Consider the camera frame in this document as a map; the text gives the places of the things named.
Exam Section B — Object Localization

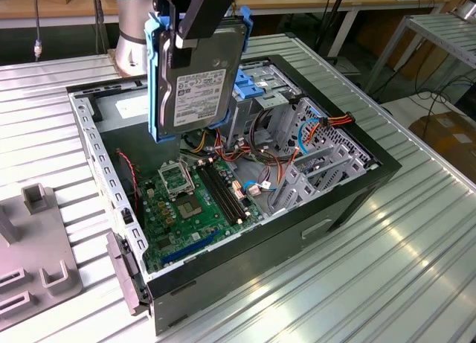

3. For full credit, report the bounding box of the hard disk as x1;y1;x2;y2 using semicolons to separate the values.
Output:
144;6;254;145

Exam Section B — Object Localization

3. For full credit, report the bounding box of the blue data wire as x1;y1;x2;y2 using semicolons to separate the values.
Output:
242;115;324;193

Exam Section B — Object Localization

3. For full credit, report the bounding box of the orange red yellow power wire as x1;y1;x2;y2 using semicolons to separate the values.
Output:
306;111;357;145

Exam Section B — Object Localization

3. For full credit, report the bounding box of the metal disk bay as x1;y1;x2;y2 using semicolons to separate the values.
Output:
267;96;381;216

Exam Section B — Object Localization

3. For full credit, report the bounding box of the blue plastic drive latch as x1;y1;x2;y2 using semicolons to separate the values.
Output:
233;69;267;100

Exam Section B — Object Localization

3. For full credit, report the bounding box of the wooden desk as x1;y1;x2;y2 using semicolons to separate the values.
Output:
0;0;451;57

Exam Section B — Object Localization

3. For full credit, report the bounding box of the metal optical drive cage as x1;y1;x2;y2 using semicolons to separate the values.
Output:
215;64;303;153

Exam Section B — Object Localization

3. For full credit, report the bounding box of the white power supply label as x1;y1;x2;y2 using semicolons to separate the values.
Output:
115;97;150;120

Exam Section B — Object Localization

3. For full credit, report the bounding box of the grey power supply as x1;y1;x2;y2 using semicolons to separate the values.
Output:
92;92;184;177

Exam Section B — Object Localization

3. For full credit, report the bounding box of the metal socket cover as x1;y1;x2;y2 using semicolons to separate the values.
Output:
157;159;197;202

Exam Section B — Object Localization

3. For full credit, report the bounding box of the metal locking lever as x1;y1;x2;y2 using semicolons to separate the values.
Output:
183;160;197;196

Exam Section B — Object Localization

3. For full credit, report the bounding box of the black RAM slot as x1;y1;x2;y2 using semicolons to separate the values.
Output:
196;165;239;225
211;159;251;216
207;161;248;219
202;164;243;222

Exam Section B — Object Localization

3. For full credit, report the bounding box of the black case fan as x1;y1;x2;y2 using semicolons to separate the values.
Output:
115;149;147;228

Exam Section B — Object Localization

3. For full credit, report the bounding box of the green motherboard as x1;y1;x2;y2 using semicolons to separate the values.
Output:
139;156;268;275

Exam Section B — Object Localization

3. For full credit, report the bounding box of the blue expansion slot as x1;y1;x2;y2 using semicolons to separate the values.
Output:
160;229;221;266

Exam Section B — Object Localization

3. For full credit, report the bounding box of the black open PC case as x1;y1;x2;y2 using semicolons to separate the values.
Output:
65;54;403;336

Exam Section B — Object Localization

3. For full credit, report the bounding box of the large brown cardboard box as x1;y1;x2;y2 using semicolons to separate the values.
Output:
408;111;476;180

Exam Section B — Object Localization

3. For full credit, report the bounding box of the grey parts rack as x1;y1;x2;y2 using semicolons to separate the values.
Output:
0;185;83;316

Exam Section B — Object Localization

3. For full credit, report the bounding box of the red orange wire bundle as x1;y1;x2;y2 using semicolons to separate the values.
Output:
213;129;300;190

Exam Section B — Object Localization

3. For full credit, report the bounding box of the grey case handle panel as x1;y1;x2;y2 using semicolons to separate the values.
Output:
106;231;152;316

